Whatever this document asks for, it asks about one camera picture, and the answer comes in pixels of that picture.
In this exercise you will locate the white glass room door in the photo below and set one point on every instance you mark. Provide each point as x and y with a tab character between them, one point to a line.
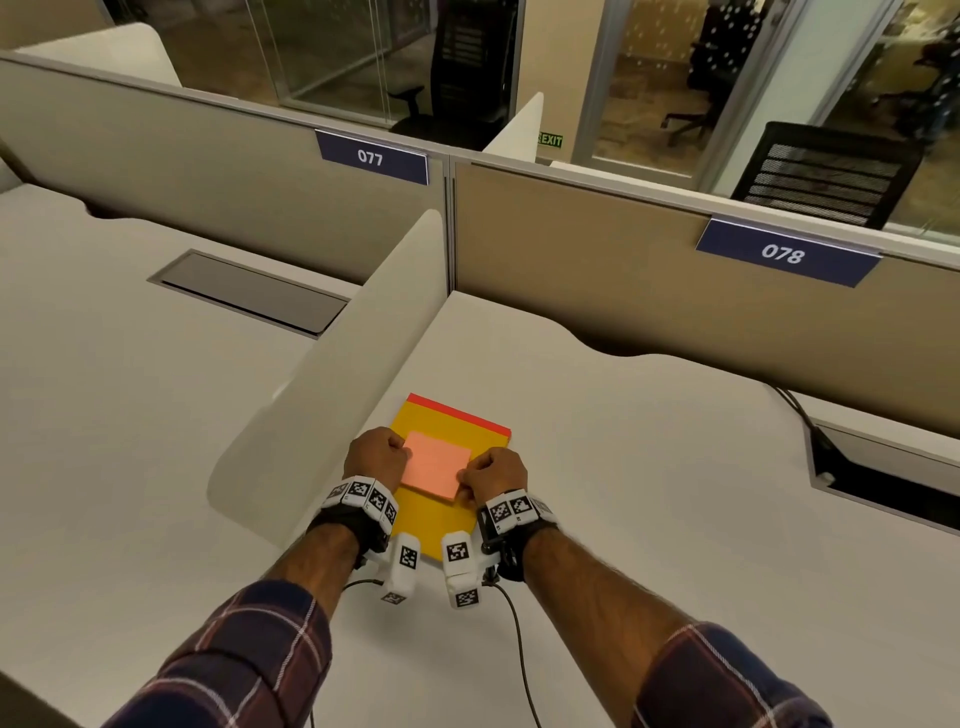
825	60

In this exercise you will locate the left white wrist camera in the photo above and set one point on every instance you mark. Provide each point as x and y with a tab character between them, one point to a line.
405	559

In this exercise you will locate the person's left hand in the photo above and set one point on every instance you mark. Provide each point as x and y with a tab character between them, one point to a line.
375	454

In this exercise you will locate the white desk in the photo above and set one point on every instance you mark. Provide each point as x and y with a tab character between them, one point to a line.
675	487
112	412

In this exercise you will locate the marker wristband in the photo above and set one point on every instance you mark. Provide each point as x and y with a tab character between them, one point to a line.
367	491
510	510

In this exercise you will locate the right marker wristband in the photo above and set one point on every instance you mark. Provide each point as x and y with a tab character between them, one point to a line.
510	510

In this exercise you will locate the person's left forearm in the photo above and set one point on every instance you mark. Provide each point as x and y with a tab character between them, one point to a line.
247	645

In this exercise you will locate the left marker wristband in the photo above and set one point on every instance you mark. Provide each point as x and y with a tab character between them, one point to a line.
367	491

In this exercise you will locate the blue desk number plate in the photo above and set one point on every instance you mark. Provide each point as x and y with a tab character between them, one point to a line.
370	157
784	253

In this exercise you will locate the green exit sign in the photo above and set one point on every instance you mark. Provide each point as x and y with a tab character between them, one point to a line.
550	140

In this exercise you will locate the person's right forearm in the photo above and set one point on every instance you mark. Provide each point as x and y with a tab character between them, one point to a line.
600	600

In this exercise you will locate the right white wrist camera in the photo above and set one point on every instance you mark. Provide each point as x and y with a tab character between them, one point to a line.
459	555

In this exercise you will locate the yellow notepad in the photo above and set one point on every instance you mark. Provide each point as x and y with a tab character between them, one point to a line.
442	424

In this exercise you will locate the black mesh office chair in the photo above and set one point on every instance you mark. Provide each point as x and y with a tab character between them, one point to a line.
825	135

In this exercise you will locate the pink sticky note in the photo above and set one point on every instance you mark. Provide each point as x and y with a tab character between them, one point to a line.
435	461

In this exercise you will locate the beige partition panel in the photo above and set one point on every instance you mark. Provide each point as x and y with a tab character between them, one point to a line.
637	285
187	165

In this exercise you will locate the white side divider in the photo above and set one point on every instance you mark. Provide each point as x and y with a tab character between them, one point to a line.
521	131
337	375
112	56

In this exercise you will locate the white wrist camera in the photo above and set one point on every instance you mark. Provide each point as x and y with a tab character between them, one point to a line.
459	555
405	559

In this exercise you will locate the person's right hand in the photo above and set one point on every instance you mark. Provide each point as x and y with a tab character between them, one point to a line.
495	472

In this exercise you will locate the black swivel office chair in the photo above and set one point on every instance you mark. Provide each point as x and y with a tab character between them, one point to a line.
720	45
465	60
937	82

